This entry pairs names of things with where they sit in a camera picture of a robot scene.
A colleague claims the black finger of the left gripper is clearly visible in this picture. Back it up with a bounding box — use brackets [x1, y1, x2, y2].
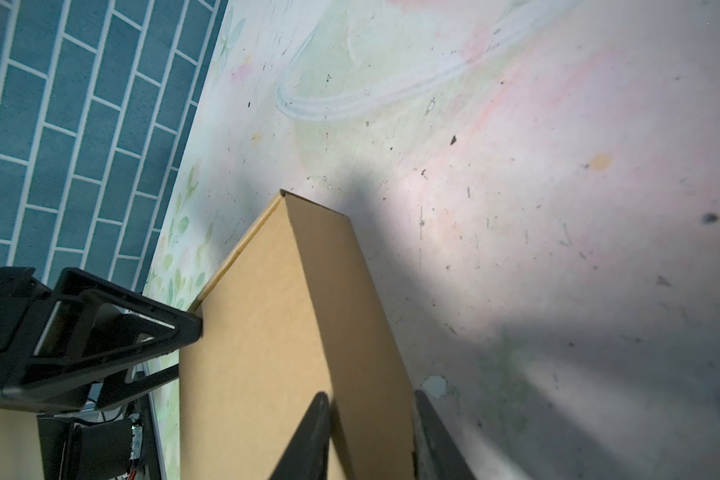
[29, 268, 203, 390]

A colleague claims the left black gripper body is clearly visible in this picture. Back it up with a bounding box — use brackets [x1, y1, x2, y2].
[0, 267, 54, 414]

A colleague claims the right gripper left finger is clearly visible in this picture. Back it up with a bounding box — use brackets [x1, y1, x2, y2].
[270, 392, 331, 480]

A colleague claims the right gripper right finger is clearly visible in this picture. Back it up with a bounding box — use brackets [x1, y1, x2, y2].
[413, 390, 476, 480]

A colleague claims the brown cardboard box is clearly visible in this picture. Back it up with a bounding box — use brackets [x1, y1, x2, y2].
[179, 191, 414, 479]

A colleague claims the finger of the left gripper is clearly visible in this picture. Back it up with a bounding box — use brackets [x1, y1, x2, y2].
[94, 364, 179, 411]

